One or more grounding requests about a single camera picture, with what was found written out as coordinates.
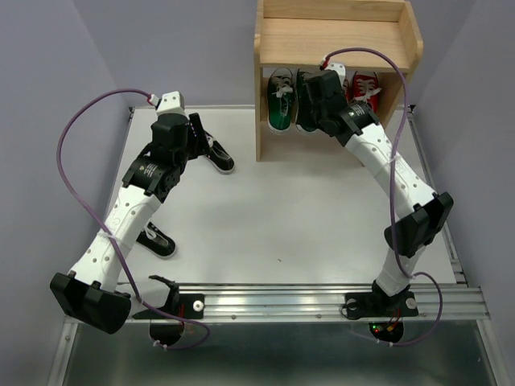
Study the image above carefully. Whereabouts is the wooden shoe shelf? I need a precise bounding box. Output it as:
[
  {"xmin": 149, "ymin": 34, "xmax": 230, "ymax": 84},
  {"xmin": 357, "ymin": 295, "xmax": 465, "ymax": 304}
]
[{"xmin": 253, "ymin": 1, "xmax": 423, "ymax": 160}]

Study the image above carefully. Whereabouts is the aluminium rail front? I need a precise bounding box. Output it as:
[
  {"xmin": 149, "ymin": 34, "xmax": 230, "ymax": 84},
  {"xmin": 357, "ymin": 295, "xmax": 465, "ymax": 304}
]
[{"xmin": 68, "ymin": 281, "xmax": 490, "ymax": 322}]

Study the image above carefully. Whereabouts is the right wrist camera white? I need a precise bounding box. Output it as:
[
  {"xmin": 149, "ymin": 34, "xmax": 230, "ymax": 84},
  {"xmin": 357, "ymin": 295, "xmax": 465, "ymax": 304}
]
[{"xmin": 319, "ymin": 58, "xmax": 347, "ymax": 81}]

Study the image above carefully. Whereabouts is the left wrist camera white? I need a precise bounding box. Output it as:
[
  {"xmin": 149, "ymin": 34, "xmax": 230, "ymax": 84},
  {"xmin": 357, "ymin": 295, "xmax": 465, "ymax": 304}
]
[{"xmin": 156, "ymin": 91, "xmax": 186, "ymax": 116}]

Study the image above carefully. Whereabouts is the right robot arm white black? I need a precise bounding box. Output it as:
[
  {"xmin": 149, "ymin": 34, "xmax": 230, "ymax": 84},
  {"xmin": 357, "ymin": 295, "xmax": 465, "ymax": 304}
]
[{"xmin": 304, "ymin": 70, "xmax": 454, "ymax": 318}]

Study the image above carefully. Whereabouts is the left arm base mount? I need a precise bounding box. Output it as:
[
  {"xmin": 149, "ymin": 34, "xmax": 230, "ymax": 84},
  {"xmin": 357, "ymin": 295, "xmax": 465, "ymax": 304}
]
[{"xmin": 130, "ymin": 275, "xmax": 211, "ymax": 351}]

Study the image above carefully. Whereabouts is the green sneaker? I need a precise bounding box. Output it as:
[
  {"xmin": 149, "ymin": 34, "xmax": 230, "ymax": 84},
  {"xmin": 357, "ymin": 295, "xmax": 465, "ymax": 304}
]
[
  {"xmin": 266, "ymin": 68, "xmax": 295, "ymax": 134},
  {"xmin": 295, "ymin": 69, "xmax": 317, "ymax": 134}
]

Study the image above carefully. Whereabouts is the red sneaker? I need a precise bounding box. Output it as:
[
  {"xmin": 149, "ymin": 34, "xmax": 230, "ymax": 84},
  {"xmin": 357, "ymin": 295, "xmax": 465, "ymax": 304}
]
[
  {"xmin": 342, "ymin": 77, "xmax": 354, "ymax": 104},
  {"xmin": 352, "ymin": 72, "xmax": 381, "ymax": 113}
]

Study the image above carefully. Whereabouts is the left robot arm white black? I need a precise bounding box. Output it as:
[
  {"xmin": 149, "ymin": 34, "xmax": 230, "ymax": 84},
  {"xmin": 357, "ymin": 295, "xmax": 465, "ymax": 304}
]
[{"xmin": 50, "ymin": 113, "xmax": 209, "ymax": 335}]

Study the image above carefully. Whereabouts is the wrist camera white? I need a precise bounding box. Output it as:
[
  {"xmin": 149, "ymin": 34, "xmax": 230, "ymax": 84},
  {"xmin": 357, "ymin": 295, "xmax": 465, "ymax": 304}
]
[
  {"xmin": 319, "ymin": 58, "xmax": 347, "ymax": 81},
  {"xmin": 156, "ymin": 91, "xmax": 186, "ymax": 116}
]

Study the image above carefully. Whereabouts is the black sneaker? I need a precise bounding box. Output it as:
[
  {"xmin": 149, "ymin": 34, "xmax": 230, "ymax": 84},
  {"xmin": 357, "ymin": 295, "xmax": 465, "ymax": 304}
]
[
  {"xmin": 137, "ymin": 221, "xmax": 177, "ymax": 260},
  {"xmin": 204, "ymin": 132, "xmax": 235, "ymax": 175}
]

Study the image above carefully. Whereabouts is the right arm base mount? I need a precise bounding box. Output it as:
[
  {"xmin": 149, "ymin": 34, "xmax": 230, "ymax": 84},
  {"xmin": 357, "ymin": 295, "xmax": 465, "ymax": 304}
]
[{"xmin": 340, "ymin": 282, "xmax": 419, "ymax": 345}]

